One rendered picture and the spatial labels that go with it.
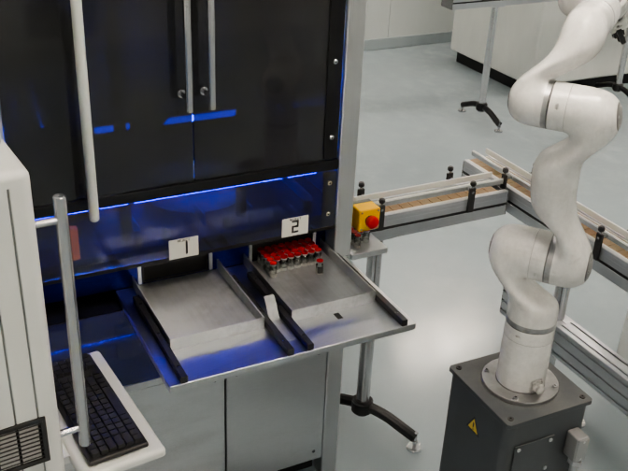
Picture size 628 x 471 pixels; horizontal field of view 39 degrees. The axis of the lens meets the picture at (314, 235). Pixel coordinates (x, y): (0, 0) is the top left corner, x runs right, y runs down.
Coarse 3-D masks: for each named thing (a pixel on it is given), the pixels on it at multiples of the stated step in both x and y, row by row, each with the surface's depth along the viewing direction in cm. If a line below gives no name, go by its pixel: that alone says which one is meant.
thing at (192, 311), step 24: (144, 288) 249; (168, 288) 250; (192, 288) 250; (216, 288) 251; (240, 288) 245; (168, 312) 239; (192, 312) 239; (216, 312) 240; (240, 312) 240; (168, 336) 223; (192, 336) 225; (216, 336) 228
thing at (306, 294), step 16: (320, 240) 273; (336, 256) 265; (256, 272) 255; (288, 272) 261; (304, 272) 261; (336, 272) 262; (352, 272) 257; (272, 288) 246; (288, 288) 253; (304, 288) 253; (320, 288) 253; (336, 288) 254; (352, 288) 254; (368, 288) 250; (288, 304) 245; (304, 304) 245; (320, 304) 240; (336, 304) 242; (352, 304) 245
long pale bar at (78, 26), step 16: (80, 0) 194; (80, 16) 196; (80, 32) 197; (80, 48) 199; (80, 64) 200; (80, 80) 202; (80, 96) 204; (80, 112) 206; (96, 192) 216; (96, 208) 218
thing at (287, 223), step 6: (300, 216) 256; (306, 216) 257; (282, 222) 254; (288, 222) 255; (294, 222) 256; (300, 222) 257; (306, 222) 258; (282, 228) 255; (288, 228) 256; (294, 228) 257; (300, 228) 258; (306, 228) 259; (282, 234) 256; (288, 234) 257; (294, 234) 258; (300, 234) 259
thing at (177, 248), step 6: (174, 240) 240; (180, 240) 241; (186, 240) 242; (192, 240) 243; (174, 246) 241; (180, 246) 242; (192, 246) 244; (174, 252) 242; (180, 252) 243; (192, 252) 245; (198, 252) 246; (174, 258) 243
